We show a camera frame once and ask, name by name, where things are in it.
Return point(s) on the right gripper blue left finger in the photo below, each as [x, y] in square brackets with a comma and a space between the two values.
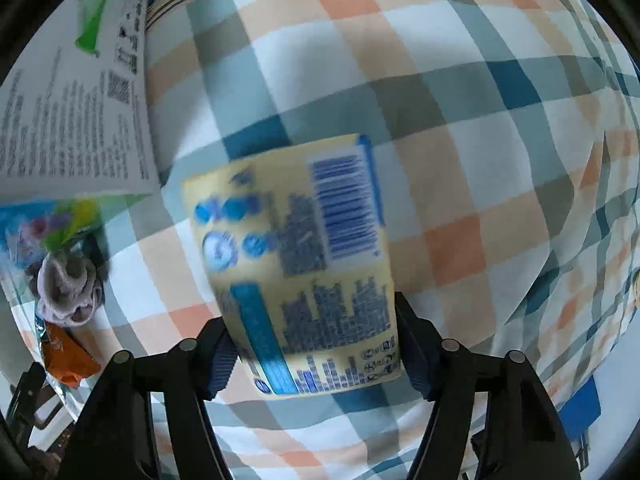
[219, 357]

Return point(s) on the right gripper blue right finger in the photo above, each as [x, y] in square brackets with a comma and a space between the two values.
[419, 347]

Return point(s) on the yellow blue tissue pack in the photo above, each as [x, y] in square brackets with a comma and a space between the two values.
[294, 247]

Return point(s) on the orange snack packet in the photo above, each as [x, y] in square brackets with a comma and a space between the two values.
[63, 358]

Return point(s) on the purple crumpled sock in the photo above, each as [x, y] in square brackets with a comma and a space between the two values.
[68, 289]

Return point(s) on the plaid quilt on table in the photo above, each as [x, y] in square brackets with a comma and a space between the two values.
[505, 137]

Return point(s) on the open cardboard box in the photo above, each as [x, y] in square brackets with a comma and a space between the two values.
[74, 126]

